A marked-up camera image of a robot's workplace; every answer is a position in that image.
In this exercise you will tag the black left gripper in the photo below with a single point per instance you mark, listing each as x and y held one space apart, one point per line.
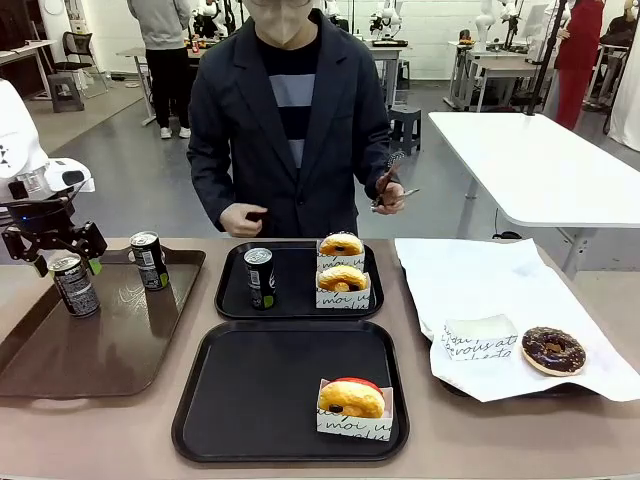
40 220

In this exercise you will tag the black drink can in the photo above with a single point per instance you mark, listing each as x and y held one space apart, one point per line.
149 262
77 290
261 280

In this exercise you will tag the glazed golden donut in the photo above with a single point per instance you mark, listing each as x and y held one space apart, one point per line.
332 245
360 400
332 279

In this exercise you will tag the printed paper donut box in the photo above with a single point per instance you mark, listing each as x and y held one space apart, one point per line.
340 262
342 299
350 427

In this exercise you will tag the dark metal tongs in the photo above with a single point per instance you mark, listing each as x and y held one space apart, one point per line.
395 161

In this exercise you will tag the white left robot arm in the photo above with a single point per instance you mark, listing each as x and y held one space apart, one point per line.
15 130

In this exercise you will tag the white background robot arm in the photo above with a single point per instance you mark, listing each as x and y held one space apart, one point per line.
485 25

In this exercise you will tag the person's right hand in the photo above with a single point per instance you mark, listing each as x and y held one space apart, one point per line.
240 220

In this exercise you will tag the person's left hand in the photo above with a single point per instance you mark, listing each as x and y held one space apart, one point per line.
392 200

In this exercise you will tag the brown plastic tray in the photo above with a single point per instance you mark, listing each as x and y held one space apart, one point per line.
100 350

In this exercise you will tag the grey plastic stool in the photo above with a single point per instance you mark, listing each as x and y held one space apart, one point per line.
67 94

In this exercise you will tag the wooden top desk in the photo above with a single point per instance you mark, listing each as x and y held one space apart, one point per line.
20 50

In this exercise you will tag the black office chair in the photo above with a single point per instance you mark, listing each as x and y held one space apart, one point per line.
77 45

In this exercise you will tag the grey background work table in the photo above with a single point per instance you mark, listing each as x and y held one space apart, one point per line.
132 52

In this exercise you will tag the person in dark jacket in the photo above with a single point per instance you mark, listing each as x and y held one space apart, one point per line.
240 125

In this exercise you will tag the person in grey hoodie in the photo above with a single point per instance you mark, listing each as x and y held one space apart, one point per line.
162 30

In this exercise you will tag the small black tray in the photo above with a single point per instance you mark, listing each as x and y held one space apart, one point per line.
295 295

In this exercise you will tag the large black tray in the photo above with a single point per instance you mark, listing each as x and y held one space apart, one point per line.
260 390

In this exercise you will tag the dark plastic stool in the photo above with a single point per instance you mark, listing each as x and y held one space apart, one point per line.
405 125

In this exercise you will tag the white paper sheet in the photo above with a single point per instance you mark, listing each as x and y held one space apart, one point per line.
475 280

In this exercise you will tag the empty printed paper box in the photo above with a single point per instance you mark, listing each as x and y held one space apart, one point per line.
480 342

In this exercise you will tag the white background work table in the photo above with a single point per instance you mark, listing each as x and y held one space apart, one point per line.
500 62

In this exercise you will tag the large white table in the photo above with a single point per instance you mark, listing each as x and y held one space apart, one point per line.
540 165

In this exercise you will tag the chocolate sprinkled donut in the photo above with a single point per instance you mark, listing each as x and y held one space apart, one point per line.
537 345

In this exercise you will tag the black slanted stand pole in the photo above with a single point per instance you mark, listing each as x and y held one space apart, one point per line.
547 60

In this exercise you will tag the person in red apron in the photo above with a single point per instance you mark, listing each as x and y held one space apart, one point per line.
580 50

